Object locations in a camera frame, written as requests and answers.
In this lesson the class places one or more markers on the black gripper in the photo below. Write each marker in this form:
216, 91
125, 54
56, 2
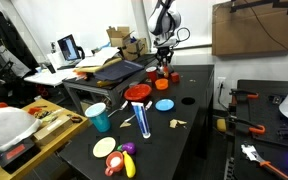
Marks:
164, 53

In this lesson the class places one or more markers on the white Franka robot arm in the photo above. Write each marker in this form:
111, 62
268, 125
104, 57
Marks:
164, 20

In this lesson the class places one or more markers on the red cup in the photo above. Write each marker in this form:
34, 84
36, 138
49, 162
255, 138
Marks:
152, 74

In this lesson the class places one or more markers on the red cube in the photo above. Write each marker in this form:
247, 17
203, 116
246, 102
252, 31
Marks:
174, 77

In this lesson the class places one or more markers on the small orange bowl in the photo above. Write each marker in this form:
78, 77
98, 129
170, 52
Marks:
161, 84

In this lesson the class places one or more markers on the cardboard box with black print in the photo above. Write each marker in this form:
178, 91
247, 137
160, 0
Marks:
135, 49

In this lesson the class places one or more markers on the red plate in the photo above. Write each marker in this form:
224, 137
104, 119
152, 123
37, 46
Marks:
137, 91

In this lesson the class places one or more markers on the blue round plate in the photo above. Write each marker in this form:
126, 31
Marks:
164, 105

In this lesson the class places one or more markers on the dark blue folder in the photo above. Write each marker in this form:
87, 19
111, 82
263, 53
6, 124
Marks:
119, 70

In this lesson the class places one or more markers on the open cardboard box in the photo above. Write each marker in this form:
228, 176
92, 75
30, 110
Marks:
119, 36

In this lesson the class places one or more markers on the blue white toothpaste tube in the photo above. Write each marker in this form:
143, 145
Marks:
141, 118

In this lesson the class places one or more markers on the torn tan tape patch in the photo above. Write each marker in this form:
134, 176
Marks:
174, 123

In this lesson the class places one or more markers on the white plastic fork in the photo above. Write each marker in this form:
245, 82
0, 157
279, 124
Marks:
119, 109

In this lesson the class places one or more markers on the white paper stack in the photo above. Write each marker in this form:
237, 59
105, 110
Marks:
99, 57

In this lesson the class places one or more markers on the triangular tan tape scrap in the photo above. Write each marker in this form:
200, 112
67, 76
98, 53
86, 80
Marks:
125, 124

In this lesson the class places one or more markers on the grey metal table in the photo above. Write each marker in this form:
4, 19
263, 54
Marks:
94, 88

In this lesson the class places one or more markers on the yellow sponge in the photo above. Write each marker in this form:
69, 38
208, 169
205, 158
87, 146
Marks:
221, 125

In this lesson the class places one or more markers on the teal plastic cup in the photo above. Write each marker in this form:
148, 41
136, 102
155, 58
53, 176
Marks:
99, 118

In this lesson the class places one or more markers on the black headphones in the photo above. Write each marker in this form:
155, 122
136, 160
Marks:
81, 52

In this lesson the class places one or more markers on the purple toy eggplant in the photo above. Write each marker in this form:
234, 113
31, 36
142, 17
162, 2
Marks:
128, 148

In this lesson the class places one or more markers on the large cardboard panel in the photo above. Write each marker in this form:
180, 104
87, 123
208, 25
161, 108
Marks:
250, 30

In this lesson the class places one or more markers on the open laptop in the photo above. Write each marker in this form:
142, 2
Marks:
68, 48

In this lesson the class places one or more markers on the cream round plate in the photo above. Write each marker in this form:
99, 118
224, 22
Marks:
104, 147

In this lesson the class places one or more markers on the yellow toy banana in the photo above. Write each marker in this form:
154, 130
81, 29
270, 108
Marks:
129, 165

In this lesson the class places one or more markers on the orange cup with white inside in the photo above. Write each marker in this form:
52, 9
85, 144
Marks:
114, 162

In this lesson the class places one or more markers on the white desk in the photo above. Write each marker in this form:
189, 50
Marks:
49, 77

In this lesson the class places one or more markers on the black workbench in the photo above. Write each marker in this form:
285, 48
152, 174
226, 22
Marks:
267, 133

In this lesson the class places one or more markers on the flat cardboard box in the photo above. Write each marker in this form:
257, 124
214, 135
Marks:
52, 126

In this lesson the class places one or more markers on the wooden side table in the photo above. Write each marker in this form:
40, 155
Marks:
47, 146

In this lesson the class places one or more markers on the black equipment rack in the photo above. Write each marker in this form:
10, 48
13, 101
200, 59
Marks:
4, 40

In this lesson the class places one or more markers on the white fabric cap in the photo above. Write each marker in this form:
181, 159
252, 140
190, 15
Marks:
9, 126

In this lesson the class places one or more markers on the black scale with red label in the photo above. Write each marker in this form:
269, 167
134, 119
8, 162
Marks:
15, 153

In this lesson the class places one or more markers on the white wall outlet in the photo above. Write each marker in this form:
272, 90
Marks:
221, 82

